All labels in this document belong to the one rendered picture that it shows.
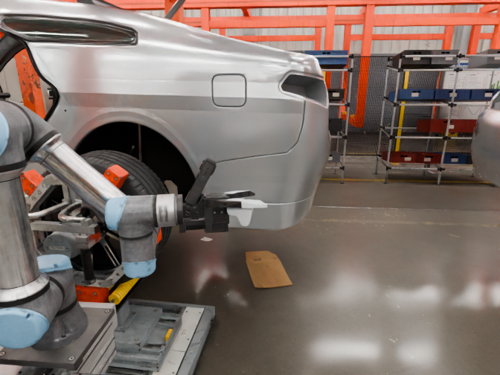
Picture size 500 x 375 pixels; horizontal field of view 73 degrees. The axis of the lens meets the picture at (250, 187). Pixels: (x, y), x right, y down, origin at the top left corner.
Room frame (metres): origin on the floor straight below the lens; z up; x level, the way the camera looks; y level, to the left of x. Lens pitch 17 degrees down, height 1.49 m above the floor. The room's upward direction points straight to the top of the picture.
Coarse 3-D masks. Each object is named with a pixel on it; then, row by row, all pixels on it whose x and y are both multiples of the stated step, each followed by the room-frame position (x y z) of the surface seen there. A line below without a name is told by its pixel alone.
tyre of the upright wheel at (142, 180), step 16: (96, 160) 1.48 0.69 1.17; (112, 160) 1.53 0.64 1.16; (128, 160) 1.61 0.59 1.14; (128, 176) 1.46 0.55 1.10; (144, 176) 1.55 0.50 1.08; (128, 192) 1.44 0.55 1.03; (144, 192) 1.46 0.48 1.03; (160, 192) 1.58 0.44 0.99; (160, 240) 1.49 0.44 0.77; (112, 272) 1.47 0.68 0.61
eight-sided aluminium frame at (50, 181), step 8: (48, 176) 1.40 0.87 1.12; (40, 184) 1.41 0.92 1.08; (48, 184) 1.40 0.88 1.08; (56, 184) 1.40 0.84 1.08; (64, 184) 1.40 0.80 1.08; (40, 192) 1.43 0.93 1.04; (48, 192) 1.45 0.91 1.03; (32, 200) 1.42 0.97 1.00; (40, 200) 1.46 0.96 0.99; (32, 208) 1.43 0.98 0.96; (32, 232) 1.43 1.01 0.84; (40, 232) 1.47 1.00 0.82; (40, 240) 1.47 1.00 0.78; (40, 248) 1.44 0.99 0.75; (80, 272) 1.45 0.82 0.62; (96, 272) 1.45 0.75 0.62; (120, 272) 1.37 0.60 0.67; (80, 280) 1.40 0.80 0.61; (96, 280) 1.38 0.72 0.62; (104, 280) 1.38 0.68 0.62; (112, 280) 1.38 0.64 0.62
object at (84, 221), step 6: (78, 198) 1.38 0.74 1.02; (72, 204) 1.34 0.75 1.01; (78, 204) 1.36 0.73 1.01; (66, 210) 1.27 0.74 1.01; (72, 210) 1.31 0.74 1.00; (60, 216) 1.21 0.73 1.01; (66, 216) 1.20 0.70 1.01; (72, 216) 1.20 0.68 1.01; (78, 222) 1.19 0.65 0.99; (84, 222) 1.18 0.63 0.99; (90, 222) 1.19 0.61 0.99
